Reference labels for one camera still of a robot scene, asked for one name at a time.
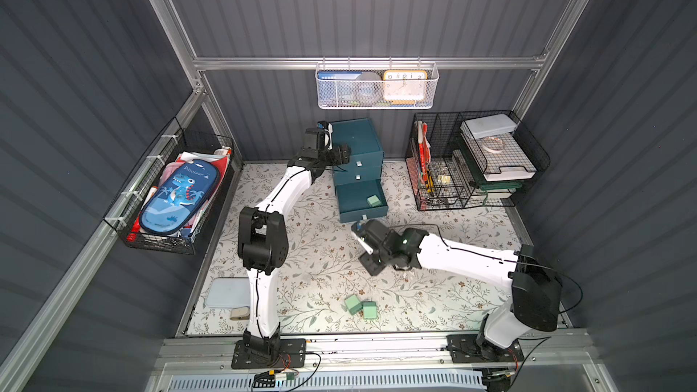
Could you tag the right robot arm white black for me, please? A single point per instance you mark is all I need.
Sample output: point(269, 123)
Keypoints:
point(532, 290)

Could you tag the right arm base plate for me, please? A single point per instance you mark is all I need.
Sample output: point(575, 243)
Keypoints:
point(468, 348)

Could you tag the white box on organizer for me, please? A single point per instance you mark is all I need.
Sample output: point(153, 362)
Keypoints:
point(487, 126)

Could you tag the green plug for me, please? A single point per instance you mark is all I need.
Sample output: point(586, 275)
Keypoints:
point(374, 201)
point(370, 310)
point(353, 304)

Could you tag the floral table mat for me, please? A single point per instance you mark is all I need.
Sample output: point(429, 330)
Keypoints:
point(323, 267)

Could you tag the grey tape roll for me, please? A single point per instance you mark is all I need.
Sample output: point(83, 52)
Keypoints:
point(368, 88)

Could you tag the yellow alarm clock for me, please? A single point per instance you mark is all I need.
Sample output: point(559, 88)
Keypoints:
point(405, 86)

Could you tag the black wire side basket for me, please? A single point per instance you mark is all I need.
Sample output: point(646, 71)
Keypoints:
point(182, 145)

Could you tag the white wire wall basket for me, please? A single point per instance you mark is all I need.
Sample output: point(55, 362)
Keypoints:
point(335, 83)

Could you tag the checkered notebook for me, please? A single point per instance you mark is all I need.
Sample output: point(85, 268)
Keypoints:
point(499, 157)

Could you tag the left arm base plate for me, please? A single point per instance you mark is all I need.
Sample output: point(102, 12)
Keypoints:
point(284, 353)

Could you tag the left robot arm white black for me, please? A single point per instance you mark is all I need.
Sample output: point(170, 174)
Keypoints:
point(263, 242)

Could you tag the teal drawer cabinet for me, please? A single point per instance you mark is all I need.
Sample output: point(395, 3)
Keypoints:
point(361, 177)

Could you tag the red book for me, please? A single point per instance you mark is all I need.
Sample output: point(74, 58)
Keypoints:
point(423, 149)

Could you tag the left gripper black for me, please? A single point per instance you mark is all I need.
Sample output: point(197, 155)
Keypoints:
point(338, 155)

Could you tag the black wire desk organizer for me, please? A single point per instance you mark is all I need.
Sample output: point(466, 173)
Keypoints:
point(457, 183)

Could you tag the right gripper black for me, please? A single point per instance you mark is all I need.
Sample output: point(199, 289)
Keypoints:
point(371, 258)

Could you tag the blue dinosaur pencil case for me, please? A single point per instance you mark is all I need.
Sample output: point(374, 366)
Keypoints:
point(179, 198)

